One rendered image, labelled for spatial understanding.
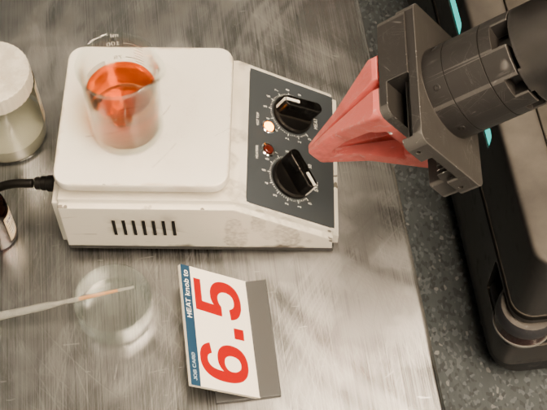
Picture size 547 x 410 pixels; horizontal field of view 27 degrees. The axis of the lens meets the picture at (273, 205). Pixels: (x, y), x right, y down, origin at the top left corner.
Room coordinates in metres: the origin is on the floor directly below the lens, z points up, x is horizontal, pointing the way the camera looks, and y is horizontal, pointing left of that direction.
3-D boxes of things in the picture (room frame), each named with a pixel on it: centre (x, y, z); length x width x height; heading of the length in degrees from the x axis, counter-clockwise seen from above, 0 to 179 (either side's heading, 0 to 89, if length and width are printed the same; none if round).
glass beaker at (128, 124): (0.45, 0.10, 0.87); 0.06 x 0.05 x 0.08; 77
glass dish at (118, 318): (0.36, 0.11, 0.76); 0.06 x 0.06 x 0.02
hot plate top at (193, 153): (0.47, 0.09, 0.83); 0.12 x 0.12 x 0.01; 89
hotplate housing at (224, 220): (0.47, 0.06, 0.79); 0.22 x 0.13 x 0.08; 89
